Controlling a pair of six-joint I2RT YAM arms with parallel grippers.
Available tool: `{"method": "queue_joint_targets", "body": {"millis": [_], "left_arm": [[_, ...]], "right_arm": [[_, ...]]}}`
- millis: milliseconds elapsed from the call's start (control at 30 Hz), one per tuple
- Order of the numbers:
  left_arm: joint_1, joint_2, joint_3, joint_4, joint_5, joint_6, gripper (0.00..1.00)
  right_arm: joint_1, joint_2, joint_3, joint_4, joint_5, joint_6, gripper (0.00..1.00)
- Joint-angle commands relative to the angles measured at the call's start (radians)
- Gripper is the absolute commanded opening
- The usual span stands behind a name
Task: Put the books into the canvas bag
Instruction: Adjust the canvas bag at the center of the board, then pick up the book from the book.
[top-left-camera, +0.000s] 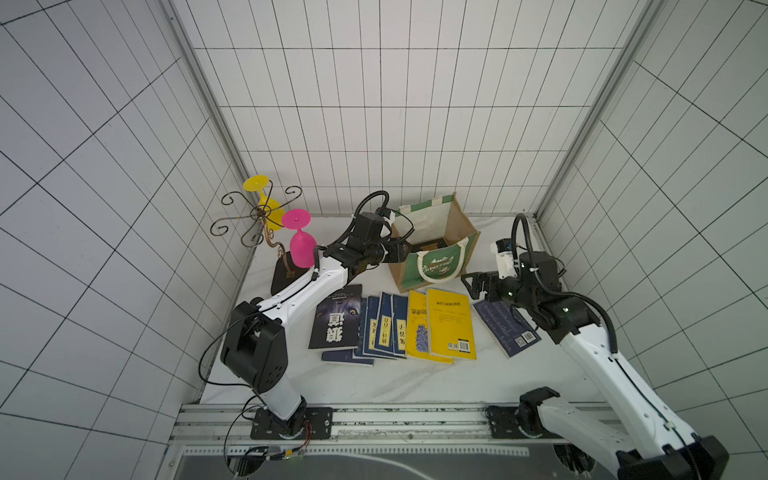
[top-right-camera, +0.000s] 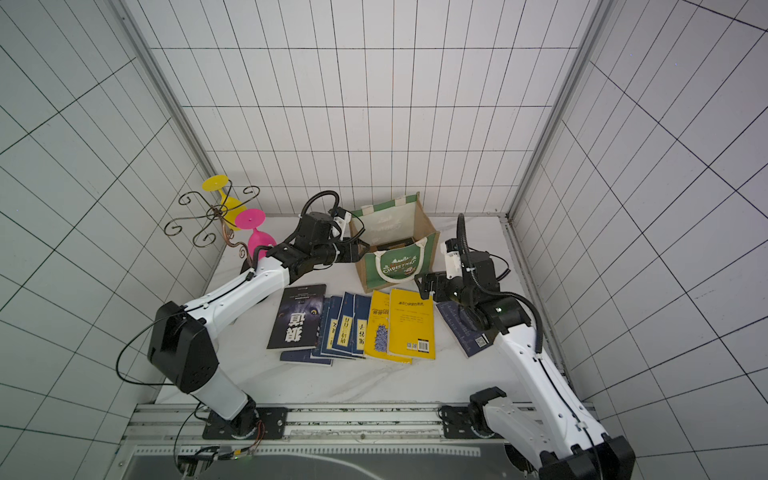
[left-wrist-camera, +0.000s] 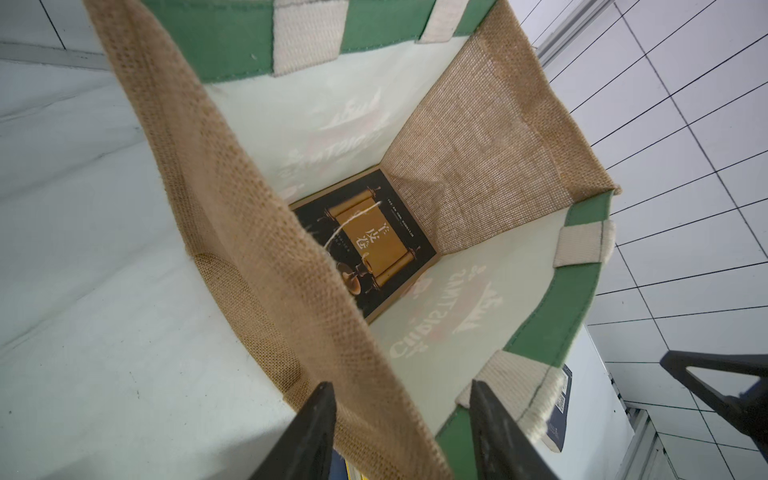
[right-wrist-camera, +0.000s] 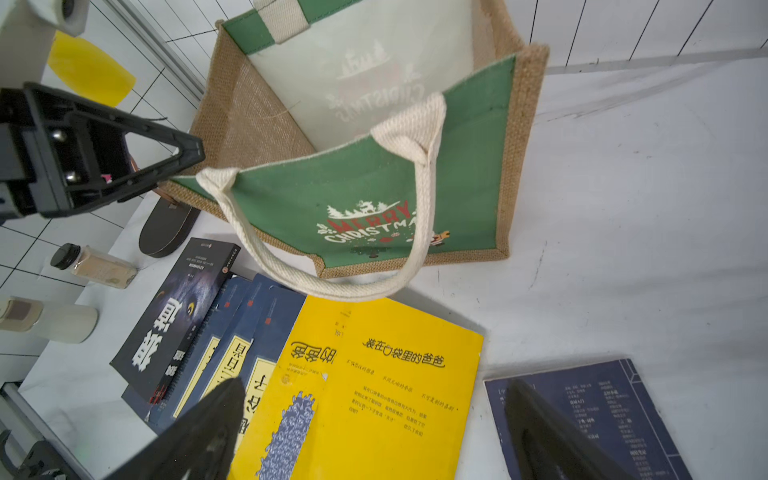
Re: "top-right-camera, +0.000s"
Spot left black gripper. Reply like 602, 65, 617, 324
315, 237, 371, 264

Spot green jute canvas bag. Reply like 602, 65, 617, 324
350, 193, 440, 293

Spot yellow book purple picture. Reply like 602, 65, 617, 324
364, 291, 412, 365

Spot dark green brown book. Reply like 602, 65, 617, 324
373, 237, 416, 252

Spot yellow book plain cover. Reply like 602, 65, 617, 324
388, 289, 436, 360

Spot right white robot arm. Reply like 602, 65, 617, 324
415, 250, 636, 479

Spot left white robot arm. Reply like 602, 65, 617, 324
147, 207, 370, 439

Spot blue book yellow label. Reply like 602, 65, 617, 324
332, 292, 356, 356
312, 296, 342, 358

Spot dark navy thin book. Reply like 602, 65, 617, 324
436, 302, 498, 358

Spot black book white characters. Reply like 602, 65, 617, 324
267, 284, 326, 350

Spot pink plastic wine glass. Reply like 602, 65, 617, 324
235, 208, 277, 260

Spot navy book at bottom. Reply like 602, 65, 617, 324
279, 349, 333, 366

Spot yellow plastic wine glass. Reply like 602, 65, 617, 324
202, 175, 246, 231

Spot metal scroll glass rack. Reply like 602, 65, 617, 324
163, 180, 261, 269

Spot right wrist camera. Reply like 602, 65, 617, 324
440, 238, 462, 279

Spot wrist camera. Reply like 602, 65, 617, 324
440, 238, 462, 279
329, 207, 352, 240

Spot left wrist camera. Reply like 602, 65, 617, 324
329, 207, 352, 240

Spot aluminium mounting rail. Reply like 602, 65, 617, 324
123, 403, 504, 445

